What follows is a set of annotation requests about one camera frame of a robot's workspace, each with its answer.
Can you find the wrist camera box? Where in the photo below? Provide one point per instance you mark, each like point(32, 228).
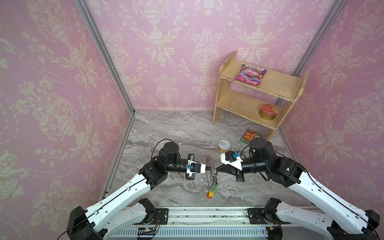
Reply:
point(199, 168)
point(233, 159)

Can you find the aluminium front rail base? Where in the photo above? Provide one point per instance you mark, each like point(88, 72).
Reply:
point(221, 223)

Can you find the pink snack packet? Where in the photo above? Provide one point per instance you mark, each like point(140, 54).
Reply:
point(251, 75)

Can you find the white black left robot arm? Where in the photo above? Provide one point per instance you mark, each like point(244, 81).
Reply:
point(125, 207)

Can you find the aluminium corner frame post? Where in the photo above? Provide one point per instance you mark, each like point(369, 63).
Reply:
point(101, 46)

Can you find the red round tin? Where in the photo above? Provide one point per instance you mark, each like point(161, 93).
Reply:
point(268, 112)

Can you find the green orange food packet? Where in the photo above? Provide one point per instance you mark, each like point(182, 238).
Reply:
point(250, 135)

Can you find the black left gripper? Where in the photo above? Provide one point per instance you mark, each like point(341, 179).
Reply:
point(191, 156)

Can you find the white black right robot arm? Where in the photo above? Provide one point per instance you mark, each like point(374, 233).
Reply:
point(339, 220)

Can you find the right aluminium corner post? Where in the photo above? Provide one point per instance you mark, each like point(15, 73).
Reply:
point(319, 35)

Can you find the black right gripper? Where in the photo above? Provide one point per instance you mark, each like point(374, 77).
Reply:
point(237, 170)

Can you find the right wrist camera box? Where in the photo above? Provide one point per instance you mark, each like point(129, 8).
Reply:
point(233, 159)

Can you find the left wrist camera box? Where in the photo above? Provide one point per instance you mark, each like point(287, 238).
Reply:
point(199, 168)

